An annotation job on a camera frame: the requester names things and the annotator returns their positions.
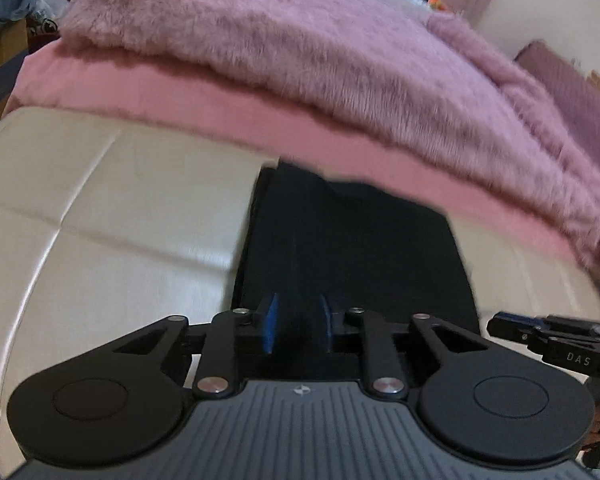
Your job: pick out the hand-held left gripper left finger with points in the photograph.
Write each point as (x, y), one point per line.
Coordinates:
(270, 325)

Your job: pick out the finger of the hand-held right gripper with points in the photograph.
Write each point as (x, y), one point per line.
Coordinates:
(512, 330)

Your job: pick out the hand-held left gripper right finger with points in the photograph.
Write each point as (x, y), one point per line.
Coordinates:
(326, 325)

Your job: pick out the black pants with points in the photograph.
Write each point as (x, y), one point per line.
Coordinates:
(360, 250)

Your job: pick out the pink bed sheet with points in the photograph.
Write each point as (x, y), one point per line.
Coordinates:
(180, 95)

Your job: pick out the purple pillow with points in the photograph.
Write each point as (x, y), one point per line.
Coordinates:
(575, 85)

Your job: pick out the pink fluffy blanket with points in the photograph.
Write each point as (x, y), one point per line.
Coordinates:
(330, 45)

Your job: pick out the orange toy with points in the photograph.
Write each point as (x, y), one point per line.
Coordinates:
(439, 4)

